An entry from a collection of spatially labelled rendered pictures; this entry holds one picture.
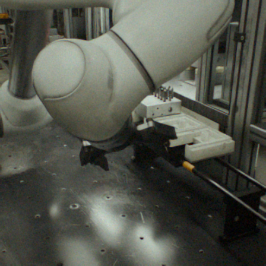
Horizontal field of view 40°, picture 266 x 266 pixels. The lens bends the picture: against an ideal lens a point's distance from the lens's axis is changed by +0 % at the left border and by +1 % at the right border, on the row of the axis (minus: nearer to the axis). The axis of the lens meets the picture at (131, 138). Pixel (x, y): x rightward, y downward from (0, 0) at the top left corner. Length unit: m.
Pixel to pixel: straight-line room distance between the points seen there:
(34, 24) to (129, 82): 0.65
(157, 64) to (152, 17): 0.06
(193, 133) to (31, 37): 0.54
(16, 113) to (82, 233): 0.52
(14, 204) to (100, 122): 0.72
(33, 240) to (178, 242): 0.36
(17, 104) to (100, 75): 0.88
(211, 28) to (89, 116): 0.19
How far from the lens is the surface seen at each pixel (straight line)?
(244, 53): 1.09
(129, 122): 0.56
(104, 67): 0.44
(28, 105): 1.30
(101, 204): 1.10
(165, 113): 1.19
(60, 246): 0.96
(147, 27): 0.47
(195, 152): 0.97
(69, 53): 0.43
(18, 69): 1.21
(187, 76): 1.52
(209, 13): 0.49
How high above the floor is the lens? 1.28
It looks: 23 degrees down
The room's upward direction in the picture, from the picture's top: straight up
